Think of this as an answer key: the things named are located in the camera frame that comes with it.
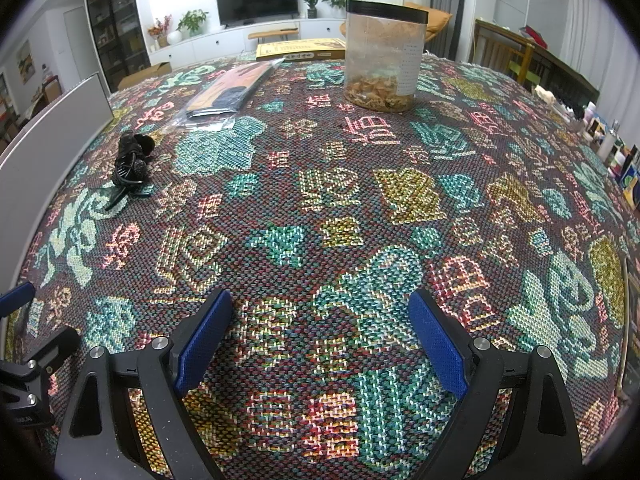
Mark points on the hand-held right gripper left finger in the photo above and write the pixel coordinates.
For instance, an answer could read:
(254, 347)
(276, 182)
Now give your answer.
(205, 340)

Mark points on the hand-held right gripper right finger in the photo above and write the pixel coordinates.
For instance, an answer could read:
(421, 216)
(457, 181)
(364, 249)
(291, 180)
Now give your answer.
(440, 345)

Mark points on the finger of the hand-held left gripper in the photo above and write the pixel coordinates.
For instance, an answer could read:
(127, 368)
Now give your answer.
(52, 350)
(15, 297)

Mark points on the white drawer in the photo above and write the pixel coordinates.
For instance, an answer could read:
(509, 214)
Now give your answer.
(50, 120)

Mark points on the patterned woven blanket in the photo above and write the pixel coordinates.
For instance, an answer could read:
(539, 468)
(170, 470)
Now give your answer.
(325, 185)

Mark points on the clear plastic package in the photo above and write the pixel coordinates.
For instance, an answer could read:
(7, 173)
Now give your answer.
(225, 90)

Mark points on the white door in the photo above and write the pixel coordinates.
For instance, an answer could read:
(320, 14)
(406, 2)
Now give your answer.
(77, 45)

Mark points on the row of small bottles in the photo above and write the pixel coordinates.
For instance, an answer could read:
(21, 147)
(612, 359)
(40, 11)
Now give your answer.
(615, 150)

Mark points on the cardboard box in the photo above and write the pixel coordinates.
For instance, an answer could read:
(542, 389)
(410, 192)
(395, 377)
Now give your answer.
(150, 72)

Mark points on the green chair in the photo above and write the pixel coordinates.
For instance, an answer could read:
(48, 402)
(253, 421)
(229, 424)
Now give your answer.
(520, 67)

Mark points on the black glass display cabinet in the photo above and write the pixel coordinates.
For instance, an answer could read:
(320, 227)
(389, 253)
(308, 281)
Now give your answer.
(115, 25)

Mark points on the white low cabinet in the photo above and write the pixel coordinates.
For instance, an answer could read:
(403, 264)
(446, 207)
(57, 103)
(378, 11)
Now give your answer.
(210, 42)

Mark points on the clear jar with black lid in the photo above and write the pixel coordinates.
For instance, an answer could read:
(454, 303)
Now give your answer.
(385, 50)

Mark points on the white round vase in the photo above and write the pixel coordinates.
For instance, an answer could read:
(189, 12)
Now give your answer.
(174, 37)

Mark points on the red flower bouquet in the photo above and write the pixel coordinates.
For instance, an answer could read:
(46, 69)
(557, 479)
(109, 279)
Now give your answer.
(160, 30)

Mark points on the yellow flat box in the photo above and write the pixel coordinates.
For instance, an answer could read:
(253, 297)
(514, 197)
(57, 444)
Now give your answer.
(300, 50)

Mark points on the wooden coffee table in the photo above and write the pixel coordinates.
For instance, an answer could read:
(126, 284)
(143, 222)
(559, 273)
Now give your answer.
(272, 35)

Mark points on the bushy green potted plant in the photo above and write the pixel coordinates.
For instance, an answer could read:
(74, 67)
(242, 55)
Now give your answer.
(192, 22)

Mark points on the red cloth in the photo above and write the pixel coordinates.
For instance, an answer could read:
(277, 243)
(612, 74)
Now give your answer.
(537, 35)

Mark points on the black television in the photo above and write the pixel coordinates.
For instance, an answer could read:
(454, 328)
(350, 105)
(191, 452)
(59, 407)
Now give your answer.
(255, 2)

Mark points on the small potted plant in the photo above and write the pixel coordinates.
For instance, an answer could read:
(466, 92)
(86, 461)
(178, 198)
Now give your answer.
(311, 7)

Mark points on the white window curtain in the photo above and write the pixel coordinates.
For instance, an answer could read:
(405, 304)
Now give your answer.
(595, 25)

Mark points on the framed wall picture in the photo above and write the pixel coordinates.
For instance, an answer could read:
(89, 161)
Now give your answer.
(26, 62)

